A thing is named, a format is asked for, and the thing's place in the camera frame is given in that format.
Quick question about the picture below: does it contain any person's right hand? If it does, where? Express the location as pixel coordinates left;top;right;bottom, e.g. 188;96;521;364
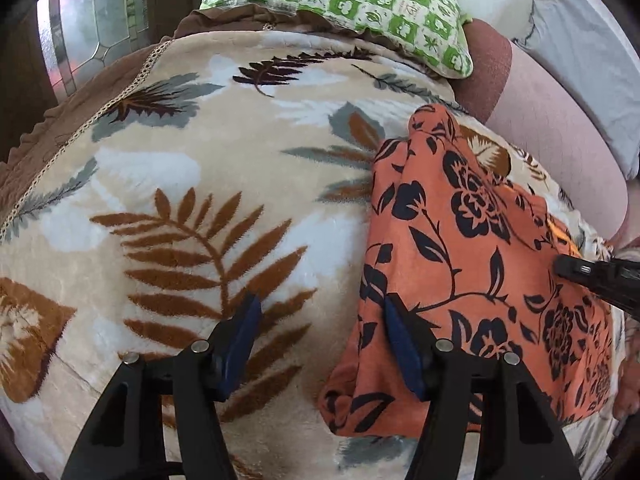
612;317;640;422

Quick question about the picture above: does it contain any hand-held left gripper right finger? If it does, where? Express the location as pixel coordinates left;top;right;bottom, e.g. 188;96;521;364
382;292;583;480

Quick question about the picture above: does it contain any grey pillow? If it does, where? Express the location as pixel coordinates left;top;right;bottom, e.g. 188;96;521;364
510;0;640;181

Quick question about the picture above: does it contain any green checked pillow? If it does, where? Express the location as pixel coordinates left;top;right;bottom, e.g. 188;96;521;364
199;0;474;80

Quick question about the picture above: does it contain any orange floral blouse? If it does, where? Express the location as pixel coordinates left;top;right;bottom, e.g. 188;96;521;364
320;104;621;438

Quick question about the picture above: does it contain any leaf print fleece blanket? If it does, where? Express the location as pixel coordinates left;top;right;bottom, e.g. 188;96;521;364
0;4;631;480

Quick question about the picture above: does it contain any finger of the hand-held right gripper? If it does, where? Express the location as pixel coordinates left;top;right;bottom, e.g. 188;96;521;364
554;254;640;319

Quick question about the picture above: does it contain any stained glass window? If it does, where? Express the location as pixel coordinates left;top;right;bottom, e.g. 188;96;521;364
36;0;151;97

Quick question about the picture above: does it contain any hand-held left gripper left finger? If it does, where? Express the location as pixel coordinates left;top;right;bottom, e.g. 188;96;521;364
61;292;263;480

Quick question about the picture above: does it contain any pink bolster cushion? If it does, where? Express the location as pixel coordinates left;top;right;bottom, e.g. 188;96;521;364
452;19;630;241

